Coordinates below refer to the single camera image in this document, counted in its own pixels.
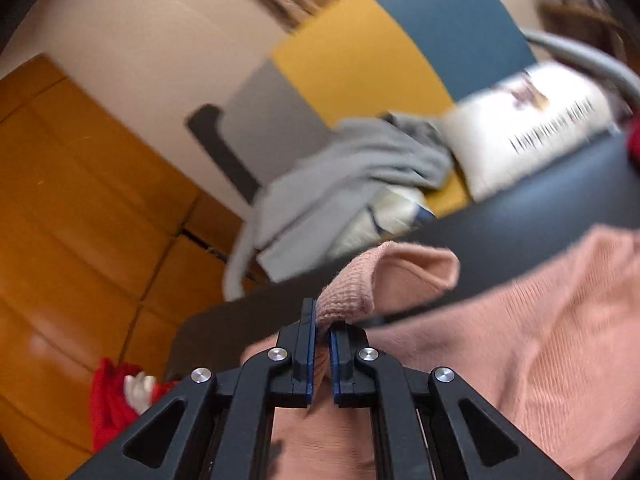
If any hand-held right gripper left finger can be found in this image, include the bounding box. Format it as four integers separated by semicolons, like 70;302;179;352
65;298;318;480

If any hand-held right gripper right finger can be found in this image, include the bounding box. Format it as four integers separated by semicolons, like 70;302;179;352
327;324;566;480

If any pink knitted sweater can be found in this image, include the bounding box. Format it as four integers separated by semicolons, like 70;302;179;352
240;225;640;480

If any grey garment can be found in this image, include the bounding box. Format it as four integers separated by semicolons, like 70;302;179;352
247;114;456;283

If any person's red patterned clothing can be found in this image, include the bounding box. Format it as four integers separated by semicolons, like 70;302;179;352
90;357;178;453

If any orange brown wooden wardrobe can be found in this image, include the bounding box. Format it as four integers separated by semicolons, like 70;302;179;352
0;55;261;480

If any white deer print cushion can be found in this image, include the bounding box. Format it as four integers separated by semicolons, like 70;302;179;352
442;62;621;201

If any grey yellow blue sofa chair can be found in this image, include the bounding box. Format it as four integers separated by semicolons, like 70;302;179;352
222;0;640;303

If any red garment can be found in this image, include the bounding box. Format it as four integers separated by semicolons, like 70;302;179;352
625;115;640;161

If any wooden side table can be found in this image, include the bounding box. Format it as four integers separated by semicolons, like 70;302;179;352
537;0;621;46

